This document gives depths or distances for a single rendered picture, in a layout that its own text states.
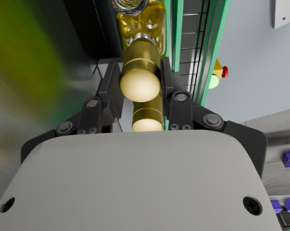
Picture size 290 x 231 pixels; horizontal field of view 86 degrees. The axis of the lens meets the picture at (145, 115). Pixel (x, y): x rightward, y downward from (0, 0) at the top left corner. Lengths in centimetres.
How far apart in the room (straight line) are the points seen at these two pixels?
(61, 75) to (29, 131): 9
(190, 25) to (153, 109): 28
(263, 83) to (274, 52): 18
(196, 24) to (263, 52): 55
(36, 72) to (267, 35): 83
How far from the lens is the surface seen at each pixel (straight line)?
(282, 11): 83
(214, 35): 36
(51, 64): 24
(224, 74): 61
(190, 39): 42
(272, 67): 100
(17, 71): 20
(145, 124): 16
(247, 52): 88
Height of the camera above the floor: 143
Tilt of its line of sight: 41 degrees down
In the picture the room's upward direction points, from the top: 178 degrees counter-clockwise
